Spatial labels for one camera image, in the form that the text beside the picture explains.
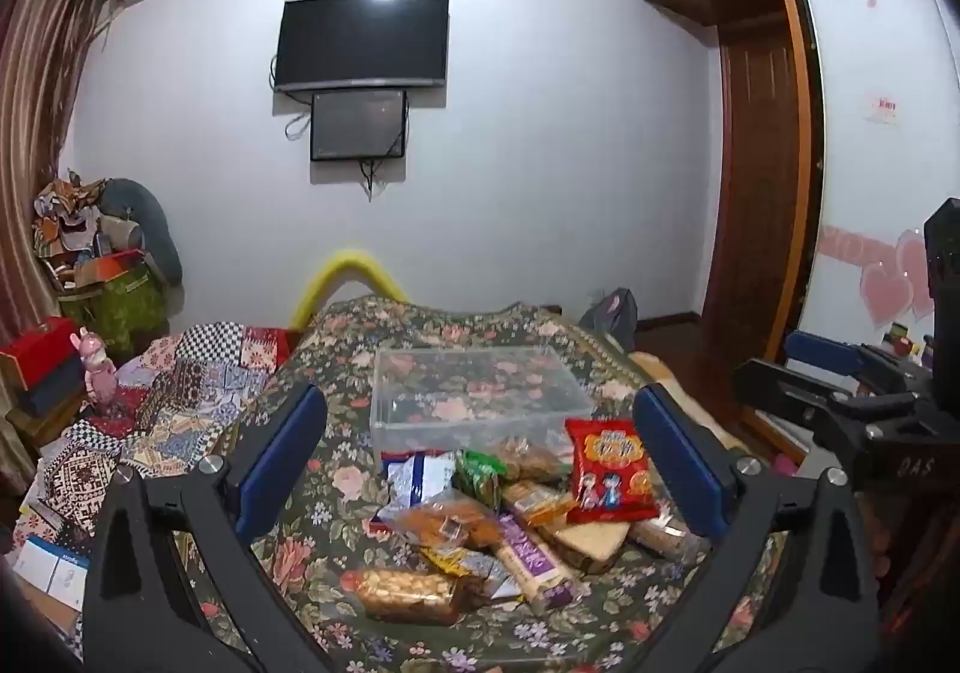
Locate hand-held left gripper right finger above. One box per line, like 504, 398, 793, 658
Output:
632, 382, 878, 673

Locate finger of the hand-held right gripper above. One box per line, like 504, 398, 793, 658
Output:
733, 358, 916, 434
784, 330, 931, 393

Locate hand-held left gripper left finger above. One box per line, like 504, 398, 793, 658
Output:
81, 380, 335, 673

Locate red snack packet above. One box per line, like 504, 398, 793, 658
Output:
564, 418, 659, 525

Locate clear biscuit packet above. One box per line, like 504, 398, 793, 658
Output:
628, 515, 710, 565

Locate brown cake packet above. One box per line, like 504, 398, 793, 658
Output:
536, 519, 632, 576

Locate blue white snack packet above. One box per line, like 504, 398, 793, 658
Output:
379, 451, 460, 520

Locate yellow brown biscuit packet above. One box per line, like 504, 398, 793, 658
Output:
501, 480, 578, 528

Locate green-edged clear snack packet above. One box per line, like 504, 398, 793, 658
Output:
491, 436, 575, 483

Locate purple wafer packet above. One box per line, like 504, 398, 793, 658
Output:
491, 512, 593, 618

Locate orange snack packet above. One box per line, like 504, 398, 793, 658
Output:
394, 490, 503, 554

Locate clear peanut packet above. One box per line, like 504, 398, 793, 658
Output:
346, 566, 462, 625

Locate green snack packet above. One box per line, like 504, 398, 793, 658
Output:
454, 449, 507, 513

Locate yellow snack packet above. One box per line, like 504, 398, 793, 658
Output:
420, 545, 526, 606

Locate clear plastic container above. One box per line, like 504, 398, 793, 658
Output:
370, 345, 593, 456

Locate pink heart stickers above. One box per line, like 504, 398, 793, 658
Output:
821, 226, 938, 330

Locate floral blanket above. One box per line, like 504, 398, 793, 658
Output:
169, 294, 796, 673

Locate patchwork quilt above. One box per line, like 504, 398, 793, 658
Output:
15, 322, 293, 569

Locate dark backpack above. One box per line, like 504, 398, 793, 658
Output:
579, 288, 638, 351

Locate yellow foam tube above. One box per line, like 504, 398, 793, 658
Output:
289, 247, 410, 330

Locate white sliding door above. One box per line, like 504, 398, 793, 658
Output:
780, 0, 960, 374

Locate wooden wardrobe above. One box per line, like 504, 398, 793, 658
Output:
625, 0, 912, 363

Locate pink toy rabbit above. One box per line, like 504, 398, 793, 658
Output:
70, 326, 119, 411

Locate green gift box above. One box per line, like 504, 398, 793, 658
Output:
58, 268, 170, 359

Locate dark blue box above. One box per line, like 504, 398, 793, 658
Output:
15, 358, 87, 419

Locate red white sticker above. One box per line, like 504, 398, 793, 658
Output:
862, 91, 902, 126

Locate white blue box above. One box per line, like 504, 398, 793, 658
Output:
11, 534, 91, 614

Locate red box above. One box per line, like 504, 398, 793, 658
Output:
0, 316, 80, 390

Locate grey pillow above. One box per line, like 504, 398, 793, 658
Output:
97, 178, 185, 288

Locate pile of patterned paper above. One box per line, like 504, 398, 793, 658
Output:
31, 169, 147, 288

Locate small black monitor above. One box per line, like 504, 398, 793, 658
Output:
310, 89, 410, 162

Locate striped brown curtain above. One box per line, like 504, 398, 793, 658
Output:
0, 0, 125, 344

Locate black television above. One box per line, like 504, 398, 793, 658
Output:
274, 0, 451, 95

